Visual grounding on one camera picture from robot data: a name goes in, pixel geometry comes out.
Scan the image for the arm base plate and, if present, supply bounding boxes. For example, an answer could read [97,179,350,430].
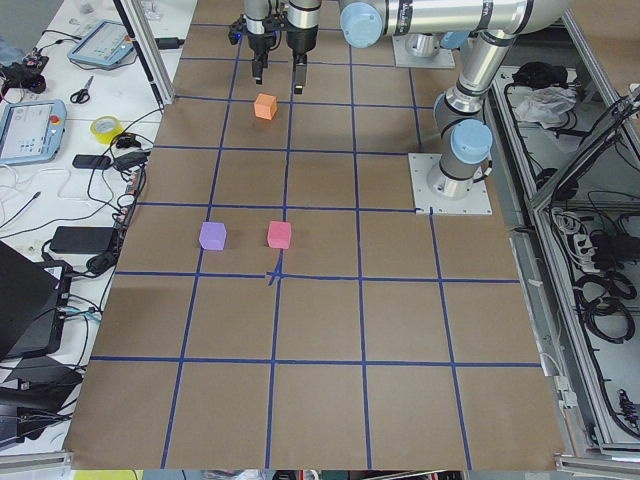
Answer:
[392,34,455,69]
[408,153,493,216]

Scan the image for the yellow tape roll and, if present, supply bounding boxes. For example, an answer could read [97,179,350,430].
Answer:
[90,115,124,145]

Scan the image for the aluminium frame post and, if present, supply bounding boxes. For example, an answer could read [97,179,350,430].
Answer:
[113,0,175,109]

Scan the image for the red foam cube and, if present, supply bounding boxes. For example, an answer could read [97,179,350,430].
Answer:
[267,221,292,250]

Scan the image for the black laptop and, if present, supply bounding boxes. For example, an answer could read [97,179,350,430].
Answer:
[0,243,71,360]

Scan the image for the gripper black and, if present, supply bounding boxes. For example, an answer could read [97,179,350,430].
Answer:
[228,14,285,84]
[286,23,318,95]

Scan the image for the orange foam cube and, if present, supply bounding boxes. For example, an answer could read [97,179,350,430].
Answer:
[253,93,278,120]

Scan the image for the teach pendant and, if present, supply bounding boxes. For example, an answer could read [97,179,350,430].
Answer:
[67,20,134,70]
[1,99,67,166]

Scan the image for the black handled scissors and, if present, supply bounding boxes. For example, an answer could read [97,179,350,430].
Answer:
[69,76,94,105]

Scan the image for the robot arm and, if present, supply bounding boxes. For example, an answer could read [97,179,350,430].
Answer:
[339,1,571,111]
[228,1,533,199]

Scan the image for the purple foam cube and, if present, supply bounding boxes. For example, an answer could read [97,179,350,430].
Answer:
[199,221,227,251]

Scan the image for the crumpled white cloth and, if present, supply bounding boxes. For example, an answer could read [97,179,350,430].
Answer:
[514,86,577,128]

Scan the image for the black power adapter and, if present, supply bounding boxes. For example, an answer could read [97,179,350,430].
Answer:
[50,226,116,254]

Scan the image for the lower teach pendant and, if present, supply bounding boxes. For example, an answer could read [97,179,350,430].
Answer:
[1,99,67,166]

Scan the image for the upper teach pendant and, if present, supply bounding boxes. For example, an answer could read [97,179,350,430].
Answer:
[67,20,134,70]

